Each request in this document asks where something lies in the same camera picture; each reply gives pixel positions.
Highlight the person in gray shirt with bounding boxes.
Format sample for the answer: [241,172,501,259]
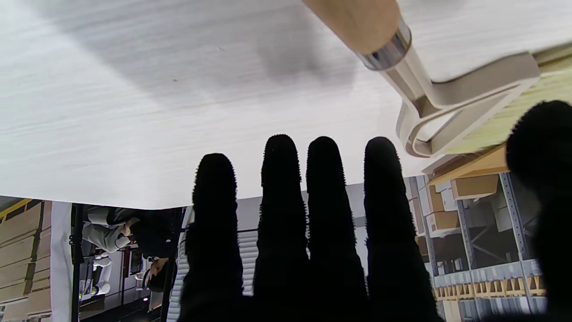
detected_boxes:
[83,207,179,291]

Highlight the gray metal shelving rack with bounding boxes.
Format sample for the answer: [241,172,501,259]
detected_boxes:
[404,172,551,322]

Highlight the beige brush with wooden handle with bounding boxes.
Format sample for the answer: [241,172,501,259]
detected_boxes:
[303,0,572,158]

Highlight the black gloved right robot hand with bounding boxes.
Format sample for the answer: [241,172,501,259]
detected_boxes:
[178,101,572,322]

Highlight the gray roller shutter door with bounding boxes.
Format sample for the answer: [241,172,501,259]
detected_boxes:
[172,230,269,322]

